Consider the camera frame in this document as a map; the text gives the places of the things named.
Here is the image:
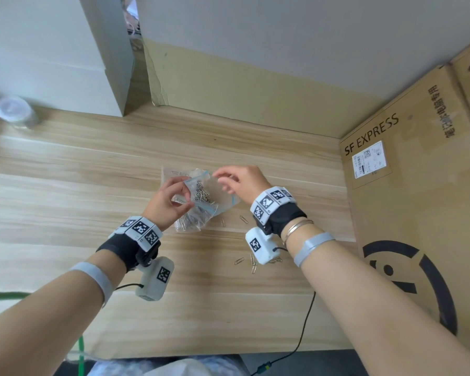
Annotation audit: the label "person's left hand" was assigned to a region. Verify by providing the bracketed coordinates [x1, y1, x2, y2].
[143, 175, 196, 231]

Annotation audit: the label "grey forearm strap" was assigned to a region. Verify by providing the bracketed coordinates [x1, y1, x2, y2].
[68, 262, 114, 308]
[293, 232, 336, 269]

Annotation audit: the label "grey right forearm strap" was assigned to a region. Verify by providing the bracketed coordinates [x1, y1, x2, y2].
[293, 232, 336, 269]

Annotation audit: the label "person's left forearm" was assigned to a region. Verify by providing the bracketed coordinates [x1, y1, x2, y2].
[0, 250, 128, 376]

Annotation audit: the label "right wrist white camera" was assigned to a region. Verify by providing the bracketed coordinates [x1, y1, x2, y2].
[245, 227, 285, 266]

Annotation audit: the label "right marker wristband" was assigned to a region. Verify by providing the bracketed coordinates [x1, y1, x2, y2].
[250, 186, 308, 236]

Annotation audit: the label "light wooden table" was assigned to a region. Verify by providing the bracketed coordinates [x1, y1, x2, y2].
[0, 103, 363, 359]

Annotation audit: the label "clear zip plastic bag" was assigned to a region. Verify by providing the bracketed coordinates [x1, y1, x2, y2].
[161, 164, 242, 233]

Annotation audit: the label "person's right forearm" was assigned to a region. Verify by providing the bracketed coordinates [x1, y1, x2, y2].
[284, 225, 470, 376]

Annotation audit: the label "white cabinet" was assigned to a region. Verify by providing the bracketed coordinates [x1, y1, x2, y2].
[0, 0, 136, 118]

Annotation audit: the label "gathered bunch of paper clips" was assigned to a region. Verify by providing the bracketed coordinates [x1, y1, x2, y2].
[172, 180, 216, 231]

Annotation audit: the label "clear bottle white cap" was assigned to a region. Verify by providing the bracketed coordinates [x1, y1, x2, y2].
[0, 96, 40, 130]

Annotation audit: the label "long black cable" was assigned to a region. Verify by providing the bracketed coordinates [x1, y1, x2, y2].
[250, 291, 317, 376]

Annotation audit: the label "marker wristband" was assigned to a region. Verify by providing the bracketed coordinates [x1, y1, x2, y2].
[96, 216, 163, 273]
[250, 186, 308, 236]

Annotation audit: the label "silver bracelet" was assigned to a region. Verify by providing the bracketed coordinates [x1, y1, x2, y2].
[280, 218, 315, 247]

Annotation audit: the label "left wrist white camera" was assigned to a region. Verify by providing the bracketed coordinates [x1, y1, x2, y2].
[135, 256, 175, 302]

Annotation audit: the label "person's right hand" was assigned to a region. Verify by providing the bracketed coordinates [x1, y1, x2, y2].
[213, 164, 273, 210]

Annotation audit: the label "tan cardboard back panel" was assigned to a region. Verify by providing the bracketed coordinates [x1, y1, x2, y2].
[143, 38, 384, 138]

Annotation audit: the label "person's legs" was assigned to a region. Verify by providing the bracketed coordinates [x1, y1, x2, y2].
[86, 354, 251, 376]

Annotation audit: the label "white shipping label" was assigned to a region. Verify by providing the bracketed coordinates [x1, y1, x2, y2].
[351, 140, 387, 180]

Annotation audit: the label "wrist white camera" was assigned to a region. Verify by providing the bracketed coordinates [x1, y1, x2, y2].
[135, 256, 175, 302]
[245, 227, 285, 266]

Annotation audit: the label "left marker wristband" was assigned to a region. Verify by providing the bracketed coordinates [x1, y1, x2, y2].
[96, 216, 163, 273]

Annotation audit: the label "large cardboard box round logo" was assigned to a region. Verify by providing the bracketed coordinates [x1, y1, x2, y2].
[339, 64, 470, 349]

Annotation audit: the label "pile of silver paper clips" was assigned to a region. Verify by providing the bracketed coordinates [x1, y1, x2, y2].
[219, 215, 285, 275]

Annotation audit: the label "grey left forearm strap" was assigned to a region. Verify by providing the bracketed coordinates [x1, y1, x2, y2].
[68, 262, 114, 308]

